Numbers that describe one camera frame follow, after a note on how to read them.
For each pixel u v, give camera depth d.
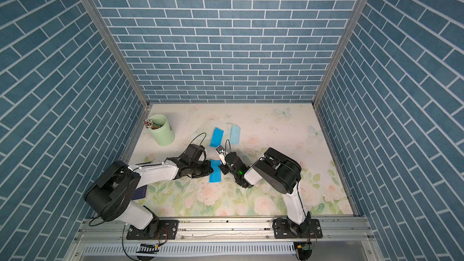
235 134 1.04
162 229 0.73
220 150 0.83
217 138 1.04
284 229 0.74
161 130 0.89
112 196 0.44
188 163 0.72
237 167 0.75
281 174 0.53
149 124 0.88
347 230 0.76
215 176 0.88
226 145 0.81
